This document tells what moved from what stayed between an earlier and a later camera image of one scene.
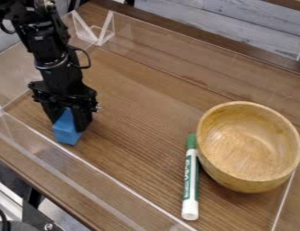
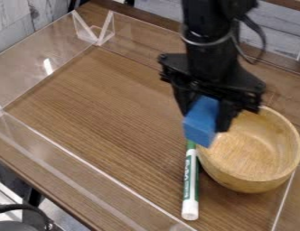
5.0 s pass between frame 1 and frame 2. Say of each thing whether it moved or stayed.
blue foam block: moved
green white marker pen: stayed
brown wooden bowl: stayed
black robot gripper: moved
